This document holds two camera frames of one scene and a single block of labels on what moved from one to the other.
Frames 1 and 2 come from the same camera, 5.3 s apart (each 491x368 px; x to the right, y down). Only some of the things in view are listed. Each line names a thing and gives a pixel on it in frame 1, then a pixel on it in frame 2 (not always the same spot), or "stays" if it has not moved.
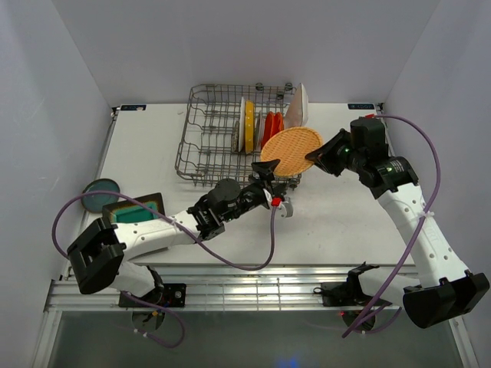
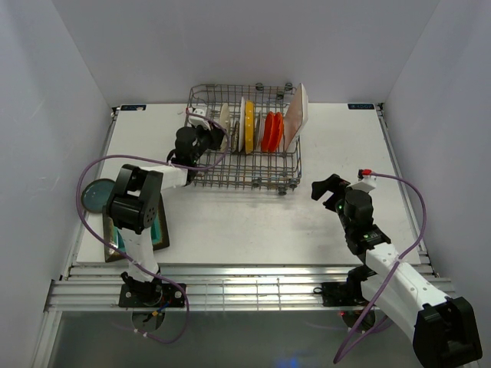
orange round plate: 278,123 stays
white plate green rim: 242,126 stays
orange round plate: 268,129 stays
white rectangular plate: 298,114 stays
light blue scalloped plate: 260,130 stays
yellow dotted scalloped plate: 249,126 stays
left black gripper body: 254,196 to 205,140
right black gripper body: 344,157 to 336,202
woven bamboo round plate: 291,146 to 225,122
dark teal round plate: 95,202 stays
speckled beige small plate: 235,137 stays
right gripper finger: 321,154 to 333,184
